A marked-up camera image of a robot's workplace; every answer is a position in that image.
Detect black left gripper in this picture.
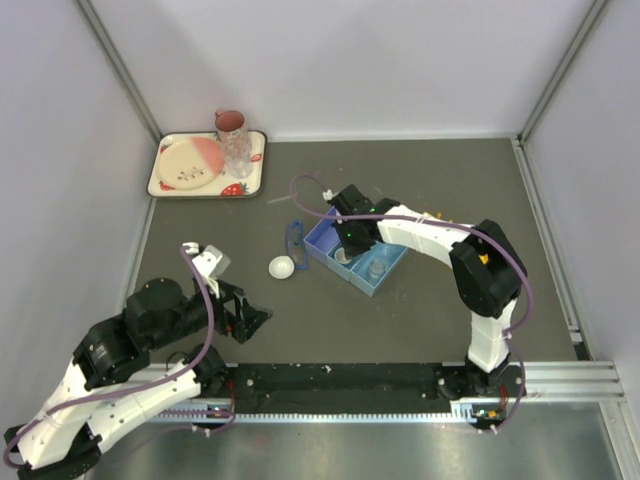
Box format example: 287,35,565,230
150,275,273,352

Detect small white round cap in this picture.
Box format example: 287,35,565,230
334,247,351,265

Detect blue divided storage bin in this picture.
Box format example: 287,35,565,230
304,219,408,297

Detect blue safety glasses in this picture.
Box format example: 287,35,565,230
285,220,309,270

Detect white round lid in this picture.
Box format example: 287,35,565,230
268,255,296,280

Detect yellow test tube rack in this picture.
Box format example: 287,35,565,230
424,211,452,223

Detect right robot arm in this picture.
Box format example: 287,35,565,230
323,185,526,398

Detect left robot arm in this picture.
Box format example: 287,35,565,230
4,278,272,479

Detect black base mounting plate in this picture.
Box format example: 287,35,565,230
229,362,524,413

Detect thin glass stirring rod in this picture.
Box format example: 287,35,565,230
267,195,295,205

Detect strawberry pattern tray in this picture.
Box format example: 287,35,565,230
147,131,267,199

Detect clear plastic bottle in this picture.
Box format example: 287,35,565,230
218,127,253,179

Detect pink cream plate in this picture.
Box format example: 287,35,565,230
156,137,224,191

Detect pink mug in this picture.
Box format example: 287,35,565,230
215,109,247,145

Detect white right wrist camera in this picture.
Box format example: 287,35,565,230
322,189,340,207

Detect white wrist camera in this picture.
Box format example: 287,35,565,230
322,189,340,207
182,242,231,298

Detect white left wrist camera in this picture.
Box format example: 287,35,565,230
182,242,231,298

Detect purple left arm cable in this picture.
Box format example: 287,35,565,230
2,244,236,466

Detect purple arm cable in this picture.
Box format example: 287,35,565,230
289,173,537,435
2,244,236,466

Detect white slotted cable duct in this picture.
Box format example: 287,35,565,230
144,398,506,427

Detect aluminium frame rail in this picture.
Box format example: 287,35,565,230
519,359,627,402

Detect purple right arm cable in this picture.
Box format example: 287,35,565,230
289,173,537,435

